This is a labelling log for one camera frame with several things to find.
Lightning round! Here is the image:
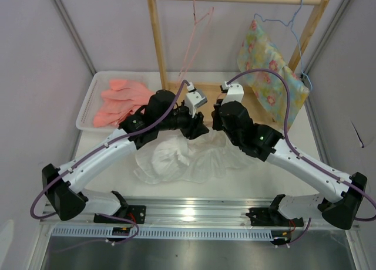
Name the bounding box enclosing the white plastic basket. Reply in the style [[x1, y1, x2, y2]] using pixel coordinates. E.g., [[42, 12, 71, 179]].
[[76, 70, 161, 133]]

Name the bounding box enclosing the white slotted cable duct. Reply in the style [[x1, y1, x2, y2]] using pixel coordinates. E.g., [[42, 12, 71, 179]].
[[52, 225, 274, 241]]

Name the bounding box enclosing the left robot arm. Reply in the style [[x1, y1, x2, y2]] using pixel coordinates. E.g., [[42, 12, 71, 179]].
[[42, 90, 209, 223]]

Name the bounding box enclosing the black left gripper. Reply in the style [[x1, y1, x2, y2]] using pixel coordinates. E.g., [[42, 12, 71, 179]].
[[157, 102, 209, 140]]

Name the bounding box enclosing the floral patterned skirt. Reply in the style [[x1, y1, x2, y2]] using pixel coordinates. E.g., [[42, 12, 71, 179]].
[[237, 19, 310, 128]]

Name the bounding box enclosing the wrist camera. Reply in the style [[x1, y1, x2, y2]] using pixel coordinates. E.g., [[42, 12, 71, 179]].
[[184, 85, 207, 117], [220, 82, 244, 104]]

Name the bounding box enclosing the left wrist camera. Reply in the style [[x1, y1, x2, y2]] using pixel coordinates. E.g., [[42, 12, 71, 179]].
[[184, 85, 207, 117]]

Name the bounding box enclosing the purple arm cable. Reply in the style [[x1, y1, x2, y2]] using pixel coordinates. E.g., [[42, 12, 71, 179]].
[[30, 80, 194, 252], [224, 69, 376, 249]]

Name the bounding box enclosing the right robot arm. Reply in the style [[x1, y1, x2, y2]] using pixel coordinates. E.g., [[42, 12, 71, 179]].
[[211, 99, 367, 230]]

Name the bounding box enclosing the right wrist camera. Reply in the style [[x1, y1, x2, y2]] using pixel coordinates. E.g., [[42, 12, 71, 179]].
[[220, 82, 244, 104]]

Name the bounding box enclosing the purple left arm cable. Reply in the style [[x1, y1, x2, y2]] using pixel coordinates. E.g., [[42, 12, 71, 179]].
[[30, 80, 194, 252]]

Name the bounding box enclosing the pink garment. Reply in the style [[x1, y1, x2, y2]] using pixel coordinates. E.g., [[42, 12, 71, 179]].
[[93, 79, 154, 127]]

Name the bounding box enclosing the pink clothes hanger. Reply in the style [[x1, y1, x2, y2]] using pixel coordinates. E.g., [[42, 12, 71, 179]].
[[178, 0, 214, 80]]

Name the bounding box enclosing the white skirt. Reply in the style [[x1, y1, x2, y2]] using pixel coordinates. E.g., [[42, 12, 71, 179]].
[[134, 130, 256, 184]]

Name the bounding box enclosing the blue wire hanger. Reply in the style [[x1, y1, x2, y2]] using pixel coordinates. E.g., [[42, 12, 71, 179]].
[[253, 0, 313, 90]]

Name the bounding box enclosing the wooden clothes rack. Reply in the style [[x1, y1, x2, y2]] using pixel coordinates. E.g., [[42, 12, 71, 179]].
[[147, 0, 330, 125]]

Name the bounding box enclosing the aluminium frame rail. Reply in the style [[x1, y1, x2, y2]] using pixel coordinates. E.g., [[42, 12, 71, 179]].
[[37, 190, 324, 228]]

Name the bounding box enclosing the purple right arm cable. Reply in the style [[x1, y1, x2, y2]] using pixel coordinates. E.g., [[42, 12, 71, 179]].
[[224, 69, 376, 249]]

